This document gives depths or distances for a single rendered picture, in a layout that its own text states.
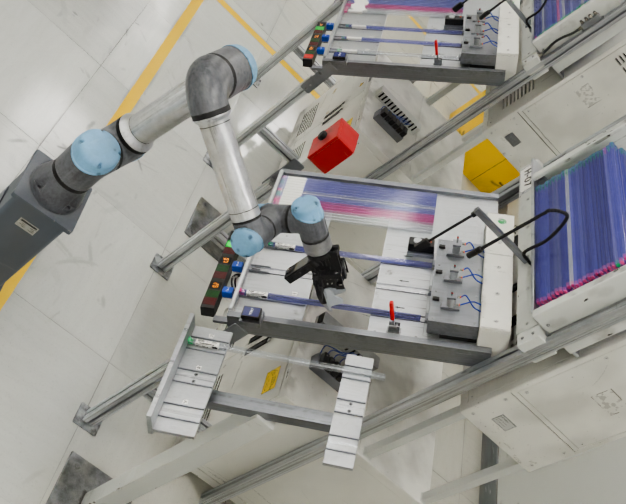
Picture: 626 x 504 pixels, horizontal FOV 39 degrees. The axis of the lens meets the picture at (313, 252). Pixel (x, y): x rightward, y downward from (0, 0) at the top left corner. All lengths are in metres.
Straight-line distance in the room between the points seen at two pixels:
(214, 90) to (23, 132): 1.38
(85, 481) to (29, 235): 0.79
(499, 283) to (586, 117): 1.31
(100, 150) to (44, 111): 1.16
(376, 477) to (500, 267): 0.79
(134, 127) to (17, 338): 0.86
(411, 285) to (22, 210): 1.08
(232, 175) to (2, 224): 0.72
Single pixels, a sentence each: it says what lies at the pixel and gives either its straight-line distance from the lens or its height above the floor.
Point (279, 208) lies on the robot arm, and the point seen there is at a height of 1.03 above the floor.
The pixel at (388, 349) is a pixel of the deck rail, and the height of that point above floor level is 1.00.
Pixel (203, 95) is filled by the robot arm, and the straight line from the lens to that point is 2.07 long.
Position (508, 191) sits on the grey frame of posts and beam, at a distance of 2.86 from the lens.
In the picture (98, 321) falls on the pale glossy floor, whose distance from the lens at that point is 3.09.
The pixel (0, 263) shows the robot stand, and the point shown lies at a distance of 2.64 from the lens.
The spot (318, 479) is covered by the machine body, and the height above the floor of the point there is 0.41.
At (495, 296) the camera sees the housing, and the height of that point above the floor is 1.26.
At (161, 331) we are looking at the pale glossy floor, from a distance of 3.24.
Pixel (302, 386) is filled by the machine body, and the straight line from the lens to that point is 2.65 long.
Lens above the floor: 2.29
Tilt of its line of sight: 34 degrees down
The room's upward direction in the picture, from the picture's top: 57 degrees clockwise
